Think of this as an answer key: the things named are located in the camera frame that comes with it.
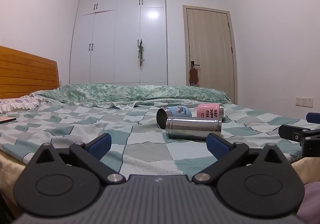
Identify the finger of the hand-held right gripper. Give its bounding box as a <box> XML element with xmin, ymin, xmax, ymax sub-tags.
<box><xmin>278</xmin><ymin>124</ymin><xmax>320</xmax><ymax>142</ymax></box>
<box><xmin>306</xmin><ymin>112</ymin><xmax>320</xmax><ymax>124</ymax></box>

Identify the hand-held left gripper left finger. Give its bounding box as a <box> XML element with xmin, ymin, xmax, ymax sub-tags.
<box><xmin>30</xmin><ymin>133</ymin><xmax>126</xmax><ymax>185</ymax></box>

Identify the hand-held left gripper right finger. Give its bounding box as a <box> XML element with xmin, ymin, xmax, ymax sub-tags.
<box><xmin>192</xmin><ymin>133</ymin><xmax>291</xmax><ymax>185</ymax></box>

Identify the silver steel cup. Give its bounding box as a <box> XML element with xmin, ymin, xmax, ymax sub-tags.
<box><xmin>165</xmin><ymin>116</ymin><xmax>222</xmax><ymax>141</ymax></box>

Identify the pink printed cup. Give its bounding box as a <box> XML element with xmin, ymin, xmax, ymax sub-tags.
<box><xmin>196</xmin><ymin>103</ymin><xmax>224</xmax><ymax>120</ymax></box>

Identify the blue printed cup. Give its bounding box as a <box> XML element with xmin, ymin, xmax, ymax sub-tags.
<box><xmin>156</xmin><ymin>105</ymin><xmax>193</xmax><ymax>130</ymax></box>

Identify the checked bed sheet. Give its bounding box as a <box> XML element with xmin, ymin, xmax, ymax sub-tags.
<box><xmin>0</xmin><ymin>101</ymin><xmax>308</xmax><ymax>175</ymax></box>

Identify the pale pink cloth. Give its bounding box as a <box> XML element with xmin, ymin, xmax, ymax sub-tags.
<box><xmin>303</xmin><ymin>181</ymin><xmax>320</xmax><ymax>217</ymax></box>

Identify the green floral quilt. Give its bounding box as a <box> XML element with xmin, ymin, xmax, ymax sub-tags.
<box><xmin>30</xmin><ymin>83</ymin><xmax>232</xmax><ymax>110</ymax></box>

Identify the brown hanging pouch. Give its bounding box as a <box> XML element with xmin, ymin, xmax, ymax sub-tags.
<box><xmin>189</xmin><ymin>67</ymin><xmax>199</xmax><ymax>87</ymax></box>

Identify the floral pillow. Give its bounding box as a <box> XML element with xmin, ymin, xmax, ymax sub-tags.
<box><xmin>0</xmin><ymin>96</ymin><xmax>48</xmax><ymax>114</ymax></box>

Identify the light wooden door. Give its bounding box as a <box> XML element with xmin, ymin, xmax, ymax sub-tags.
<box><xmin>182</xmin><ymin>5</ymin><xmax>238</xmax><ymax>105</ymax></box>

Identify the green hanging ornament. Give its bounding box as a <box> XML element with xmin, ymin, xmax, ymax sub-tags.
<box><xmin>137</xmin><ymin>44</ymin><xmax>146</xmax><ymax>67</ymax></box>

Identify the orange wooden headboard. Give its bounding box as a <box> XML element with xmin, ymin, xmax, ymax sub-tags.
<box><xmin>0</xmin><ymin>45</ymin><xmax>60</xmax><ymax>99</ymax></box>

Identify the white wardrobe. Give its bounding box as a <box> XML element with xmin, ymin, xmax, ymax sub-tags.
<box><xmin>69</xmin><ymin>0</ymin><xmax>168</xmax><ymax>86</ymax></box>

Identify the white wall socket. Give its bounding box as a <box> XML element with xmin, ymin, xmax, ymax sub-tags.
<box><xmin>295</xmin><ymin>96</ymin><xmax>314</xmax><ymax>108</ymax></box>

